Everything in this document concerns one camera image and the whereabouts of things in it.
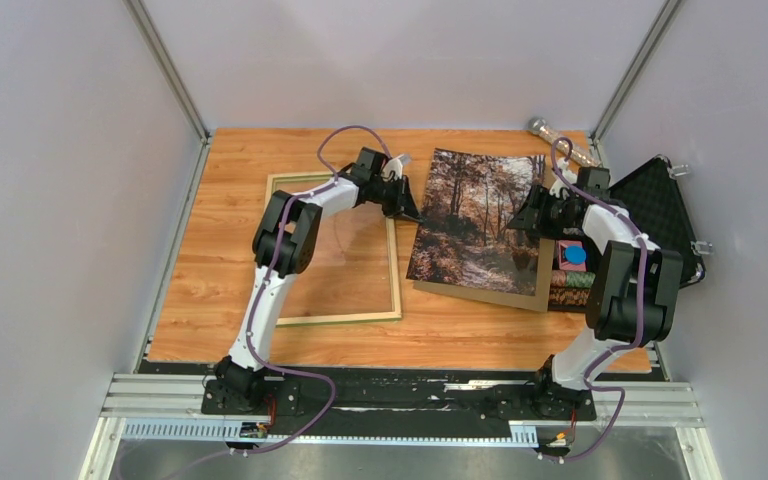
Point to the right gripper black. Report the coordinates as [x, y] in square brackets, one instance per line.
[538, 198]

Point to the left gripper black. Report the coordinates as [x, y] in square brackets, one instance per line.
[403, 203]

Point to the autumn forest photo board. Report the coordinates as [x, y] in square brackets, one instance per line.
[477, 225]

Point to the brown frame backing board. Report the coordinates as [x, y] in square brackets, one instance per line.
[490, 298]

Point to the wooden picture frame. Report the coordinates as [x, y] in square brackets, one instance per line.
[357, 316]

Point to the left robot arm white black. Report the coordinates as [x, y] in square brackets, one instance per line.
[284, 247]

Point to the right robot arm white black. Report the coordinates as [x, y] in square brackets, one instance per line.
[631, 300]

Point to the blue poker chip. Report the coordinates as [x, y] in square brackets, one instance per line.
[575, 255]

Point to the black poker chip case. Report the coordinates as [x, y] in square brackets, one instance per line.
[655, 203]

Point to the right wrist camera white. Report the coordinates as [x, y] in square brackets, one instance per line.
[559, 188]

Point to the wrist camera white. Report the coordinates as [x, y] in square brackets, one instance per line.
[559, 188]
[394, 167]

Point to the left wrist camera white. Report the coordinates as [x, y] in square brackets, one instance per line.
[394, 167]

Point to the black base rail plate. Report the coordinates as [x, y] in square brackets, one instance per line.
[380, 402]

